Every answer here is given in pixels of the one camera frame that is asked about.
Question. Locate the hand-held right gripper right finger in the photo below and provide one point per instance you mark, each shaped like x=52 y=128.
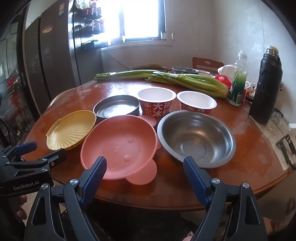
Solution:
x=194 y=180

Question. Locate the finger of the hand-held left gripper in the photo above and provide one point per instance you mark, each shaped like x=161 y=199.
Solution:
x=55 y=157
x=25 y=147

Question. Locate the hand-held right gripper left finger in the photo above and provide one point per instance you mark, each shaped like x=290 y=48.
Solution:
x=97 y=176

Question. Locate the yellow shell-shaped plate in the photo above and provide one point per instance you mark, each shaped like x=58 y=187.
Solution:
x=69 y=129

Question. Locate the orange-rimmed steel pot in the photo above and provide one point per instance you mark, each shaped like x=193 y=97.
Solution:
x=120 y=148

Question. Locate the large steel bowl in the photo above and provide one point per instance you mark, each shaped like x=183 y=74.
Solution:
x=196 y=139

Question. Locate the shallow round steel dish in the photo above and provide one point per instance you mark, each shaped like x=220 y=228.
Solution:
x=115 y=109

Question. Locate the red printed paper bowl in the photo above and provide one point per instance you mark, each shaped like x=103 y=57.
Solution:
x=157 y=95
x=196 y=99

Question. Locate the person's left hand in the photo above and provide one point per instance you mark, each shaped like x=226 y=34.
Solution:
x=20 y=208

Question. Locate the grey refrigerator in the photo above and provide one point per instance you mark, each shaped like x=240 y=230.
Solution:
x=53 y=69

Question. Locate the black folding stand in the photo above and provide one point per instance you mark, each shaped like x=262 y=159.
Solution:
x=281 y=142

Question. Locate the thick celery bundle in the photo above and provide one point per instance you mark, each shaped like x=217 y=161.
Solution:
x=196 y=83

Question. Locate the clear bottle with green label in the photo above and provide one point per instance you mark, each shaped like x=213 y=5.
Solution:
x=238 y=88

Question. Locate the thin celery bundle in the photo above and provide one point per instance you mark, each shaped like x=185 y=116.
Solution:
x=120 y=75

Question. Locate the clear glass jar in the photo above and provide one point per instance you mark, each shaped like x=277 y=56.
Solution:
x=277 y=118

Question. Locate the red tissue pack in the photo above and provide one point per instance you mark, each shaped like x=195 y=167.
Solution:
x=223 y=80

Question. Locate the white ceramic bowl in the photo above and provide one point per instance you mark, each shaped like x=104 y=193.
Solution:
x=207 y=73

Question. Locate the small steel bowl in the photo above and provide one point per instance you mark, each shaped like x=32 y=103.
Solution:
x=185 y=70

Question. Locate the white container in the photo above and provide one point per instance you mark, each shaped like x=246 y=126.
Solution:
x=227 y=70

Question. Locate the black thermos flask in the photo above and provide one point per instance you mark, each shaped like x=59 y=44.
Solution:
x=266 y=88

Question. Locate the wooden chair with cutout back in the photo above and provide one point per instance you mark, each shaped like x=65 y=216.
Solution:
x=205 y=63

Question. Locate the wooden chair with curved back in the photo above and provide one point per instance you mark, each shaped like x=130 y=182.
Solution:
x=150 y=66

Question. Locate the window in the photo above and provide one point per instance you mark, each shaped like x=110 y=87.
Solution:
x=138 y=18

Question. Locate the black wall rack with jars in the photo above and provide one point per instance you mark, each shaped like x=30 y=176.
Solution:
x=92 y=25

